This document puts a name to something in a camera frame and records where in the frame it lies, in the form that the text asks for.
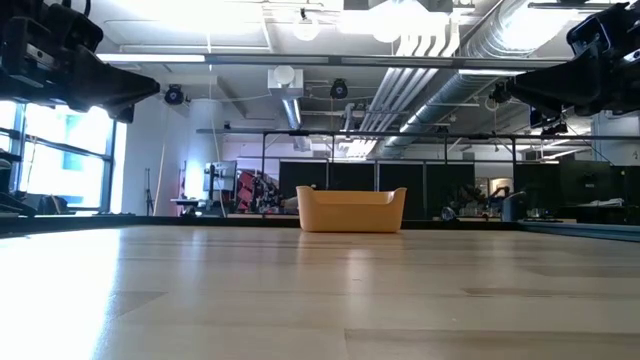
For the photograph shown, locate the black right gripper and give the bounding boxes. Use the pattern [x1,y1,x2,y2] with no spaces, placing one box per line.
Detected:
[505,0,640,117]

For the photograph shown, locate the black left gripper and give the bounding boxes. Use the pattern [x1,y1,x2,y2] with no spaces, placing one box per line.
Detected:
[0,0,162,125]

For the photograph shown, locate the long ceiling light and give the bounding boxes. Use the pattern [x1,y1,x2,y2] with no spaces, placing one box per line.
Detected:
[94,52,207,65]

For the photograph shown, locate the bright window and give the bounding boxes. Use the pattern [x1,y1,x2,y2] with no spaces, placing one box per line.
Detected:
[0,99,119,214]

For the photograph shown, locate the black tripod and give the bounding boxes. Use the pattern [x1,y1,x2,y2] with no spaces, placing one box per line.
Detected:
[143,167,156,215]

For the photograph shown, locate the black monitor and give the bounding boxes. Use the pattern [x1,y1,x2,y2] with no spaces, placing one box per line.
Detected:
[558,159,617,206]

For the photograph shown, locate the dark grey chair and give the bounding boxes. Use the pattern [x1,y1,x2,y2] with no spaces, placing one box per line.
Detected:
[501,191,529,223]

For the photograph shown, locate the grey monitor on stand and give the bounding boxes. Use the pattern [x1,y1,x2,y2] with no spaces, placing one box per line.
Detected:
[202,160,239,194]

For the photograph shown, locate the white round ceiling lamp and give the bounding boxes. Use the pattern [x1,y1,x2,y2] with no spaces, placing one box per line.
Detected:
[292,14,321,43]

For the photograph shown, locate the yellow plastic bin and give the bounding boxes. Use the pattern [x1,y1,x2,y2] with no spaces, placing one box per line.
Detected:
[295,185,408,234]

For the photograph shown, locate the black dome camera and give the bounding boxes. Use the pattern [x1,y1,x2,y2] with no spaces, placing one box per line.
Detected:
[163,83,186,107]
[329,78,350,100]

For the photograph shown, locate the silver ventilation duct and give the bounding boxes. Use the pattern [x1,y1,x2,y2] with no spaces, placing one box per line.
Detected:
[382,0,551,159]

